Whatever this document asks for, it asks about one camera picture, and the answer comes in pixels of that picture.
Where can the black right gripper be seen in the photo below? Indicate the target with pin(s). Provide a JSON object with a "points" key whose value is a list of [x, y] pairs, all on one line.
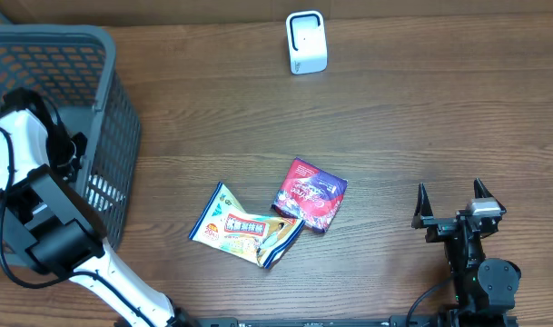
{"points": [[439, 226]]}

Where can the red purple pad packet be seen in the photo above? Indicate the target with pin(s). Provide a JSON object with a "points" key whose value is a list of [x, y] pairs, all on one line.
{"points": [[310, 194]]}

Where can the yellow snack packet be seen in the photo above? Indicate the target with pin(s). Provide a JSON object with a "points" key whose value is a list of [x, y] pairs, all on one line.
{"points": [[224, 225]]}

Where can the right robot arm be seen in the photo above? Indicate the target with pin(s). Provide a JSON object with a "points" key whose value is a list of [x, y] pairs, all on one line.
{"points": [[484, 287]]}

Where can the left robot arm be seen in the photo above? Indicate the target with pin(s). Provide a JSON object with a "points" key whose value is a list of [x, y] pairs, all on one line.
{"points": [[50, 234]]}

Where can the white barcode scanner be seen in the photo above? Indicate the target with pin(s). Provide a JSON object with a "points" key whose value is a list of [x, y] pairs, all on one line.
{"points": [[306, 42]]}

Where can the dark grey plastic basket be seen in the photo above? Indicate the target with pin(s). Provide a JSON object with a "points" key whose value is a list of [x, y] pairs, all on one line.
{"points": [[73, 68]]}

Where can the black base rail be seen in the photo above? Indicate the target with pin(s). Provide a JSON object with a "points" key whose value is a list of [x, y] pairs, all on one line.
{"points": [[393, 321]]}

